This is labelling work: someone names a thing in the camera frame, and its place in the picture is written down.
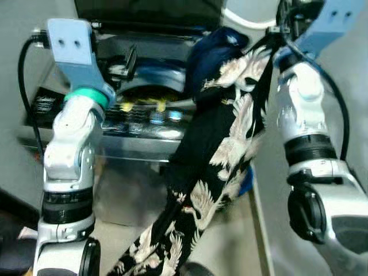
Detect white hose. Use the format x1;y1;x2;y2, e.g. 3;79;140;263
221;6;277;30

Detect grey top-load washing machine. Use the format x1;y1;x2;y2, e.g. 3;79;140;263
23;0;256;231

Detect black crane print garment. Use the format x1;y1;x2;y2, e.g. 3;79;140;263
106;43;277;276

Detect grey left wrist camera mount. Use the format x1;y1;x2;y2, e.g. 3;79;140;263
47;18;116;107

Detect grey right robot leg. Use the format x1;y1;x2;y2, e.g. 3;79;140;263
183;262;214;276

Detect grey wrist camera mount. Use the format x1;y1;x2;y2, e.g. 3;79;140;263
47;18;116;107
299;0;368;58

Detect blue plastic container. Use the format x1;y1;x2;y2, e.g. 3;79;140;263
238;166;255;197

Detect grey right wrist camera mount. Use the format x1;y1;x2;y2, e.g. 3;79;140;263
299;0;368;58

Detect navy blue cloth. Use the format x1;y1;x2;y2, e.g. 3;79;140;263
185;27;251;104

